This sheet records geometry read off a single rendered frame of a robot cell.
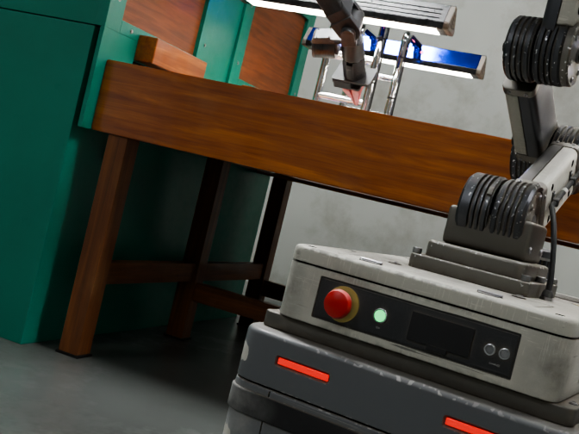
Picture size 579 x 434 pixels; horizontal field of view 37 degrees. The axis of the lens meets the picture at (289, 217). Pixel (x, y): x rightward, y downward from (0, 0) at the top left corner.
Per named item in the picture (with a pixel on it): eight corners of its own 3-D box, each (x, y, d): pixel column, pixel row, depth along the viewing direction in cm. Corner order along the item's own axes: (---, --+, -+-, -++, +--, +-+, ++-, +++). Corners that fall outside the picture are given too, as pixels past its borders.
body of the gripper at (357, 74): (341, 68, 222) (339, 45, 217) (378, 75, 219) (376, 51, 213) (331, 83, 219) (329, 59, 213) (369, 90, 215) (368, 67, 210)
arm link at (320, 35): (353, 30, 201) (359, 7, 206) (306, 28, 204) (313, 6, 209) (357, 69, 210) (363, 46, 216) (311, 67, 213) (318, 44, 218)
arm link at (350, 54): (361, 44, 207) (365, 29, 210) (333, 42, 208) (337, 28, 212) (363, 66, 212) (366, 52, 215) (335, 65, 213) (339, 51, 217)
